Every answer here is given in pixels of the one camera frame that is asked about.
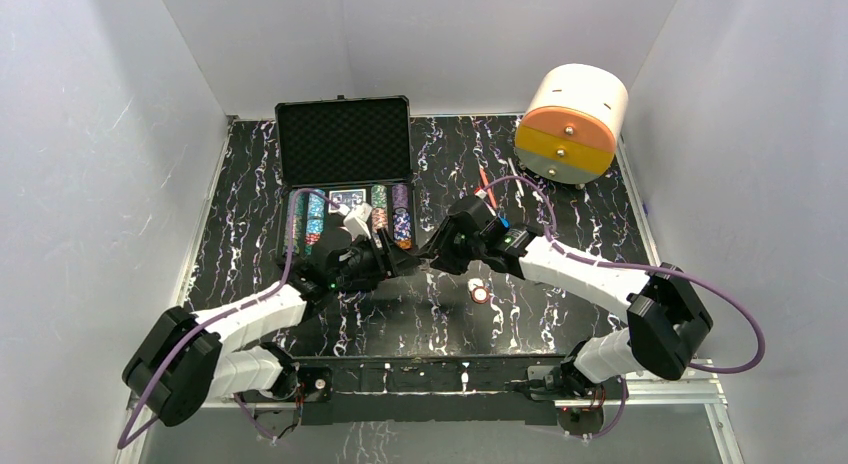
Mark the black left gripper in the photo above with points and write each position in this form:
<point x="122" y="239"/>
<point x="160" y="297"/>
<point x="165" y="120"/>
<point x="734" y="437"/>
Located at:
<point x="382" y="261"/>

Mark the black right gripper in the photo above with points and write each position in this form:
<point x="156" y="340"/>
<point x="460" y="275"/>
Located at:
<point x="446" y="261"/>

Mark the grey white 1 chip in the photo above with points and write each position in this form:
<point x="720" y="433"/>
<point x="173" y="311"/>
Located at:
<point x="475" y="285"/>

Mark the red 5 chip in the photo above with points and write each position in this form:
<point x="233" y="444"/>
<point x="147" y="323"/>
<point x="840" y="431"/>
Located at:
<point x="480" y="295"/>

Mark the blue poker card deck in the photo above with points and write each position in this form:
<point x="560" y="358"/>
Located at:
<point x="348" y="197"/>

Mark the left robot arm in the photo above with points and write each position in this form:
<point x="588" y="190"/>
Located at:
<point x="188" y="358"/>

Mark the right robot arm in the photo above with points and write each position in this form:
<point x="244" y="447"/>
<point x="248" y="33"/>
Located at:
<point x="665" y="319"/>

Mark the black poker set case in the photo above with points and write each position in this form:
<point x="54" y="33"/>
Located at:
<point x="344" y="144"/>

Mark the blue white chip stack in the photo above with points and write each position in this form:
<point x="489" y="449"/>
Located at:
<point x="401" y="225"/>

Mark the purple chip stack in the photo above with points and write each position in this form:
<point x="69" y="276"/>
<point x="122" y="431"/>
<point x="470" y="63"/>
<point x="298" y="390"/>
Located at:
<point x="400" y="197"/>

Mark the orange pencil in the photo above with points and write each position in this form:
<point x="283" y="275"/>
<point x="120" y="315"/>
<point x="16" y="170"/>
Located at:
<point x="486" y="187"/>

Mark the light blue chip stack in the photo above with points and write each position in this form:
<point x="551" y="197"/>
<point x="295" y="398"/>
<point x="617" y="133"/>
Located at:
<point x="314" y="217"/>

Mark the dark green chip stack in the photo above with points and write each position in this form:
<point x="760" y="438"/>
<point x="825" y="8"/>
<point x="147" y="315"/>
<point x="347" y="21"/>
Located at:
<point x="293" y="234"/>

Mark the round drawer cabinet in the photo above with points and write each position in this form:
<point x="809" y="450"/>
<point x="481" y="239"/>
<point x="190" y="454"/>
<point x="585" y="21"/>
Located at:
<point x="570" y="131"/>

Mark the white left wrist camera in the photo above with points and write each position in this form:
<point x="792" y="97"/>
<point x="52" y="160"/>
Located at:
<point x="355" y="221"/>

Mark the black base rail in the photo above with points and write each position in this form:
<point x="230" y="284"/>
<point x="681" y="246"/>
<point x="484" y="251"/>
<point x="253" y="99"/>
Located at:
<point x="327" y="390"/>

